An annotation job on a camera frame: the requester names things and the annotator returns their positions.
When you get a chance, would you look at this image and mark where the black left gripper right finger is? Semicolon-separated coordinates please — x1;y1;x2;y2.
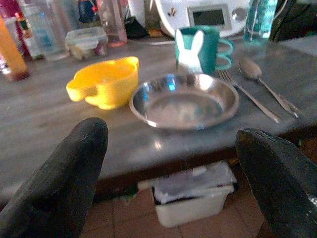
235;128;317;238

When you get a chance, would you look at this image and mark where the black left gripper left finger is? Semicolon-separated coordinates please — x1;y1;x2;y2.
0;117;109;238

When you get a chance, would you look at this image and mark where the teal mug with white bunny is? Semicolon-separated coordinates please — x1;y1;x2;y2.
174;26;235;76

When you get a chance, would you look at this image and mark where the grey wooden table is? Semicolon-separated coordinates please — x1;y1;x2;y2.
0;34;317;199

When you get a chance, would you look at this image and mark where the metal fork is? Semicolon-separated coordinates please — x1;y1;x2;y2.
217;70;282;124

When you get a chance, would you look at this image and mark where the white plastic bin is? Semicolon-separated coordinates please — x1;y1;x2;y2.
137;161;238;228

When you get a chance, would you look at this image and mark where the metal spoon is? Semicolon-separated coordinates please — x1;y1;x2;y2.
239;57;302;119

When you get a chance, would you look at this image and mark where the stainless steel bowl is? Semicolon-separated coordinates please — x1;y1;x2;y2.
128;73;240;131

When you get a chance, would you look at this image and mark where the orange bottle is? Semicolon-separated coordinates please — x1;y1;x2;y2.
0;14;30;82

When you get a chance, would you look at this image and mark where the clear plastic food container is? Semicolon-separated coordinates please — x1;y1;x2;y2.
65;26;109;60

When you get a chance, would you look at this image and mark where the clear plastic jar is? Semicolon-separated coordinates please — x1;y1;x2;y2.
18;0;71;61

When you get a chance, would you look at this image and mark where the clear blue water bottle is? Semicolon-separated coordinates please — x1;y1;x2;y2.
243;0;278;43

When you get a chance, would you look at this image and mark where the pink clear tumbler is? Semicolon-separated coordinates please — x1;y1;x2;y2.
99;0;128;48

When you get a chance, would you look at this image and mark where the white kitchen appliance with display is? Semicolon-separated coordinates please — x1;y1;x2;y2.
155;0;251;38

